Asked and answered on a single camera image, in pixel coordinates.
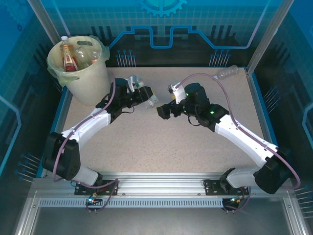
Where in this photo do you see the iced tea bottle yellow-red label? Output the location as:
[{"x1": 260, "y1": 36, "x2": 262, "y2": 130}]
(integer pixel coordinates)
[{"x1": 60, "y1": 35, "x2": 77, "y2": 72}]

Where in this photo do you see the black base plate right arm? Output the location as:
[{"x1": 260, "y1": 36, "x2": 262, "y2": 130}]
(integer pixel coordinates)
[{"x1": 203, "y1": 178, "x2": 250, "y2": 196}]

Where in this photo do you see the black base plate left arm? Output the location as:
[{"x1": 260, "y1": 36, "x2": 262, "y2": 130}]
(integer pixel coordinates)
[{"x1": 74, "y1": 179, "x2": 120, "y2": 196}]

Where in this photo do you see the beige plastic bin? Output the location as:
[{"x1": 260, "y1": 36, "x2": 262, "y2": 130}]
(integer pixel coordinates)
[{"x1": 46, "y1": 35, "x2": 111, "y2": 106}]

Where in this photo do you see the translucent green bin bag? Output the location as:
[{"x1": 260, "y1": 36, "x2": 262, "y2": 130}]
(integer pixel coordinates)
[{"x1": 46, "y1": 35, "x2": 111, "y2": 86}]

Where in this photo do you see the clear crushed bottle white cap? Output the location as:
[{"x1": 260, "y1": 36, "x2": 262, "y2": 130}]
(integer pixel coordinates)
[{"x1": 214, "y1": 65, "x2": 240, "y2": 81}]

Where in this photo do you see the small LED circuit board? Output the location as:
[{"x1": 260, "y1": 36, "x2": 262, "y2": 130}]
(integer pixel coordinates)
[
  {"x1": 85, "y1": 193, "x2": 103, "y2": 209},
  {"x1": 224, "y1": 194, "x2": 245, "y2": 209}
]

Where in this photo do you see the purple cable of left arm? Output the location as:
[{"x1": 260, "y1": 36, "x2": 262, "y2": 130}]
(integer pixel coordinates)
[{"x1": 52, "y1": 80, "x2": 120, "y2": 190}]

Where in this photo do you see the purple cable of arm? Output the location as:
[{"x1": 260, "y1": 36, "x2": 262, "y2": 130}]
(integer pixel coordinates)
[
  {"x1": 52, "y1": 80, "x2": 120, "y2": 190},
  {"x1": 176, "y1": 73, "x2": 301, "y2": 189}
]

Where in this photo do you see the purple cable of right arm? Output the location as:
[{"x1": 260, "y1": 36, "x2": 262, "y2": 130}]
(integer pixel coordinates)
[{"x1": 176, "y1": 73, "x2": 301, "y2": 189}]

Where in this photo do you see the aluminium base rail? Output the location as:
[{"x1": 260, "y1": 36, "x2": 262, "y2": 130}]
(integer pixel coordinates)
[{"x1": 31, "y1": 171, "x2": 294, "y2": 199}]

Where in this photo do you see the slotted cable duct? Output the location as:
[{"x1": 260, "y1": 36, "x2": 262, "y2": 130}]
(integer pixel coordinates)
[{"x1": 38, "y1": 198, "x2": 224, "y2": 208}]

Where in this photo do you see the aluminium frame post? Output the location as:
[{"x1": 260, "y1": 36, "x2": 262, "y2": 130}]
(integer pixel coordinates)
[
  {"x1": 246, "y1": 0, "x2": 296, "y2": 75},
  {"x1": 26, "y1": 0, "x2": 62, "y2": 46}
]

